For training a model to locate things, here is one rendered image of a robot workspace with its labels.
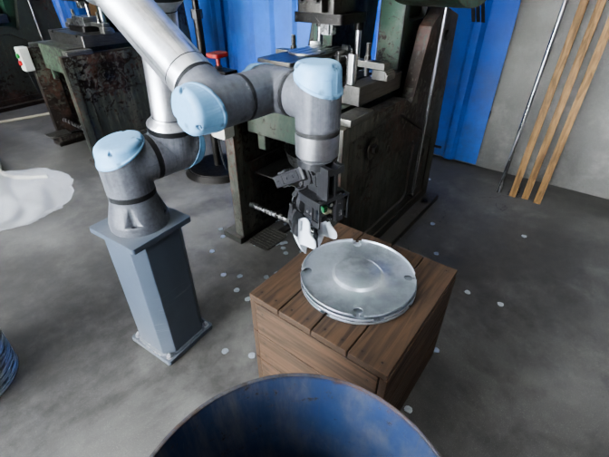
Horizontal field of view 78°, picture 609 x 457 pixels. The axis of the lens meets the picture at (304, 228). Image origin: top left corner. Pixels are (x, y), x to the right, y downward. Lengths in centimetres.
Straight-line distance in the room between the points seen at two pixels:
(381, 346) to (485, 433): 47
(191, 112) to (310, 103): 17
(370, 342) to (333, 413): 21
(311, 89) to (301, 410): 52
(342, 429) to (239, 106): 56
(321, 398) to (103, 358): 88
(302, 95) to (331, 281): 50
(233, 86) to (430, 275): 69
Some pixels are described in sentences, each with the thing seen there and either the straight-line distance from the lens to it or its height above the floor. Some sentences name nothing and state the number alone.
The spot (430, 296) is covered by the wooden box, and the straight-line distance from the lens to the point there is 98.
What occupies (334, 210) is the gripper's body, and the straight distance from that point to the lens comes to 69.
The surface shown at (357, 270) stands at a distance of 97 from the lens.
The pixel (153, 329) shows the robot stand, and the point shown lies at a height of 13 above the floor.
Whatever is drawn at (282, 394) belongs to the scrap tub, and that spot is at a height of 43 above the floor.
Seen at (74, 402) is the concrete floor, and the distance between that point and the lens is 134.
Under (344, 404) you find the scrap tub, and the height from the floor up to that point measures 43.
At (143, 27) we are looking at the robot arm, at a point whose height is 93.
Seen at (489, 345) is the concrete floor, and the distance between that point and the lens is 141.
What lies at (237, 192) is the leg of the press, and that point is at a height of 25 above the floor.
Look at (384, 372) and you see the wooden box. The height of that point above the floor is 35.
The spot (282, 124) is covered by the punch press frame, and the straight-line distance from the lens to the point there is 136.
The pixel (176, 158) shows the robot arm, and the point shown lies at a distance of 102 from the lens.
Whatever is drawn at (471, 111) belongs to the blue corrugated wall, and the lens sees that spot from 249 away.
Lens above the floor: 101
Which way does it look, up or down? 34 degrees down
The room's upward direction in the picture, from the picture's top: straight up
